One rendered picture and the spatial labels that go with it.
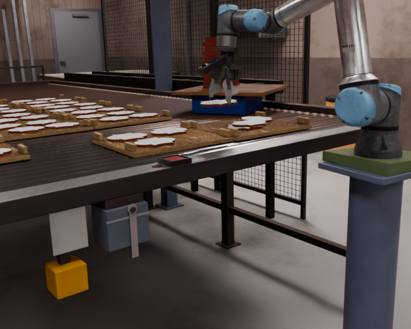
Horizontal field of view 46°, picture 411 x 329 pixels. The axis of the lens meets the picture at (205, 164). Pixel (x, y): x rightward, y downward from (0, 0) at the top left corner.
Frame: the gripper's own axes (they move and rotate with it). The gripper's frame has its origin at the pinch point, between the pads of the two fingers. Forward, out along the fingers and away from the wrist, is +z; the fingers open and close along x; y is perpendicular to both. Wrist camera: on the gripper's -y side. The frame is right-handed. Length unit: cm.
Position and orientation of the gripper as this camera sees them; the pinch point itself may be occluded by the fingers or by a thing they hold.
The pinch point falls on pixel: (218, 101)
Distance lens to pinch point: 185.7
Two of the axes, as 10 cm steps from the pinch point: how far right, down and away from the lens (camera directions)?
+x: -5.8, -1.8, 8.0
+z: -0.5, 9.8, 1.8
